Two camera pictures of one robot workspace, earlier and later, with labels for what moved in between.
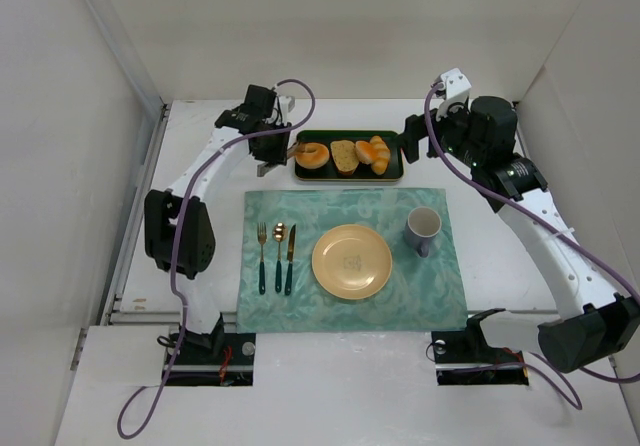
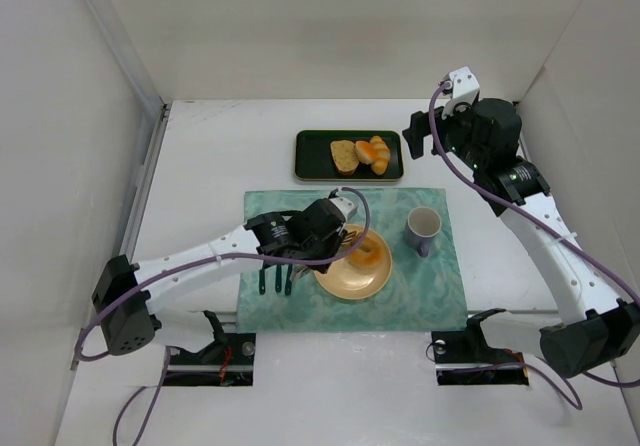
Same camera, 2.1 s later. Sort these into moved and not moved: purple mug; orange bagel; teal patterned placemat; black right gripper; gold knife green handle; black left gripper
Moved: black left gripper; orange bagel
Not moved: gold knife green handle; black right gripper; purple mug; teal patterned placemat
